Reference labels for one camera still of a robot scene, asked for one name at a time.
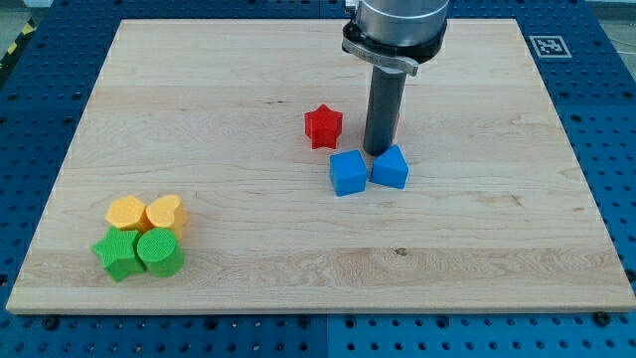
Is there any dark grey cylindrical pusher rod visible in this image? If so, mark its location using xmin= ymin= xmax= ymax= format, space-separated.
xmin=363 ymin=66 xmax=406 ymax=156

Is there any red star block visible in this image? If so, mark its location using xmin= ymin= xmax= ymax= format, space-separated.
xmin=304 ymin=104 xmax=343 ymax=149

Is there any green star block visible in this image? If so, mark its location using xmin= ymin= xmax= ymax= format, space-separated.
xmin=91 ymin=226 xmax=146 ymax=282

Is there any blue triangle block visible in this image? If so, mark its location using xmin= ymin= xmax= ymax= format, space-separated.
xmin=370 ymin=145 xmax=409 ymax=189

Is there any blue cube block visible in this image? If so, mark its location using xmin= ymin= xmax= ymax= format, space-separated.
xmin=329 ymin=150 xmax=368 ymax=197

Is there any white fiducial marker tag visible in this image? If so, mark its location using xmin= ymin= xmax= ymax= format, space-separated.
xmin=530 ymin=35 xmax=571 ymax=59

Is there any light wooden board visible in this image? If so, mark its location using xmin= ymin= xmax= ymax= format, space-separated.
xmin=7 ymin=19 xmax=635 ymax=315

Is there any yellow heart block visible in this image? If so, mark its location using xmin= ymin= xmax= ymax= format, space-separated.
xmin=145 ymin=194 xmax=189 ymax=241

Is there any green cylinder block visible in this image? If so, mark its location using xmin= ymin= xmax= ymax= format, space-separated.
xmin=136 ymin=228 xmax=185 ymax=277

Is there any yellow pentagon block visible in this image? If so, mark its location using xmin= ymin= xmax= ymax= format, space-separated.
xmin=105 ymin=195 xmax=152 ymax=233

